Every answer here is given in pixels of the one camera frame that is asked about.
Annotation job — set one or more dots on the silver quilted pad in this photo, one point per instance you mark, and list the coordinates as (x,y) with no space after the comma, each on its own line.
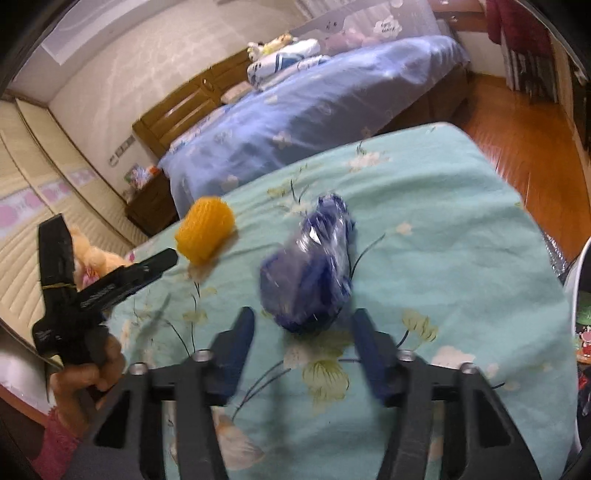
(554,254)

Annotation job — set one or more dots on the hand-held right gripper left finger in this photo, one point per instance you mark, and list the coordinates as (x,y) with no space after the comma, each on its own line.
(240,341)

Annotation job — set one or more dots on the wooden nightstand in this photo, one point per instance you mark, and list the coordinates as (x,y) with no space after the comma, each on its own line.
(152,207)

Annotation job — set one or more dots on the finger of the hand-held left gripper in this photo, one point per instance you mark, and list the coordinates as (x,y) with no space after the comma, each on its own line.
(129,277)

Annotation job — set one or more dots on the white wall socket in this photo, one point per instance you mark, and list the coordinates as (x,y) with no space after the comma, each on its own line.
(122,150)

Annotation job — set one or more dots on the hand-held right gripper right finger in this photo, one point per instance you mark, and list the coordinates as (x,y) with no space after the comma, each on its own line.
(371,355)

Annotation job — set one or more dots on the peach plush toy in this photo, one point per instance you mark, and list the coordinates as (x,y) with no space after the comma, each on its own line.
(99,258)

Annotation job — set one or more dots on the white blue pillow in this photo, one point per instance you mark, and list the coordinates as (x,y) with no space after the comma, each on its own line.
(281,67)

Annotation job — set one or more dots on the person's left forearm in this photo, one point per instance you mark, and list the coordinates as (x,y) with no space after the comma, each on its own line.
(57,447)

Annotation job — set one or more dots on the wooden bed frame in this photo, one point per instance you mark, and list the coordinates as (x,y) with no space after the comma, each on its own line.
(184,106)

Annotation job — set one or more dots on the person's left hand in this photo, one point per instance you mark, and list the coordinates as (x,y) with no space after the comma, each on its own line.
(76,387)

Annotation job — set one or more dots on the blue plastic wrapper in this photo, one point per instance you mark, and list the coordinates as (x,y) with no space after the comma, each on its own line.
(304,281)

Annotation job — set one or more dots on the yellow foam net sleeve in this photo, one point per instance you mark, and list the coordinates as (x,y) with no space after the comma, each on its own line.
(205,228)

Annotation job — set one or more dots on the grey mesh bed rail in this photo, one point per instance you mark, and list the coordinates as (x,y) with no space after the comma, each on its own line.
(369,18)

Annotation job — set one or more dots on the beige small pillow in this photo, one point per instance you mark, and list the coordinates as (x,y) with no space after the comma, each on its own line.
(234,93)

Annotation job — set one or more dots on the red padded coat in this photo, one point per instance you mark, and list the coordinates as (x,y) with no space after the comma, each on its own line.
(517,23)

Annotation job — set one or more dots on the pink plush toy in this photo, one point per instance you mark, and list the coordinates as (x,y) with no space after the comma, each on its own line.
(351,39)

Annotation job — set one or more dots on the teal floral blanket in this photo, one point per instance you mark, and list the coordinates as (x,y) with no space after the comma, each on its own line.
(438,277)

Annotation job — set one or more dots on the cream wardrobe pink stripe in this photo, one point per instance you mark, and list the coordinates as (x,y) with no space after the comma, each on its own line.
(27,207)

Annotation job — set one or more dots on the yellow plush toy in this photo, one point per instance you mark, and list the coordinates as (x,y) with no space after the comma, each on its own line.
(268,46)

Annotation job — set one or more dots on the bed with blue quilt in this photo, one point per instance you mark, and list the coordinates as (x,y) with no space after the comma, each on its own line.
(300,115)

